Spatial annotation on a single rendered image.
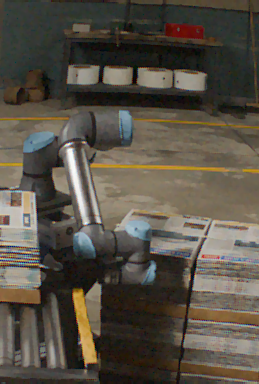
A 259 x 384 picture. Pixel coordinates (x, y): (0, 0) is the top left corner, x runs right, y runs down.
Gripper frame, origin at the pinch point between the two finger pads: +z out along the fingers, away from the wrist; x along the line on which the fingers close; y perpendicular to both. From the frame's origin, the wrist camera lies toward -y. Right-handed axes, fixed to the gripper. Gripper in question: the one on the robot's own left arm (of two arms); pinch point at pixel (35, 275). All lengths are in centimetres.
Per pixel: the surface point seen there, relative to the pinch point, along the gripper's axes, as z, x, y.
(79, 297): -11.6, 21.0, 3.7
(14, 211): 6.0, 12.8, 24.9
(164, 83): -148, -607, -45
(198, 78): -187, -607, -36
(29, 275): 2.1, 23.4, 10.9
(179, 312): -46.1, -6.4, -15.7
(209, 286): -54, -4, -5
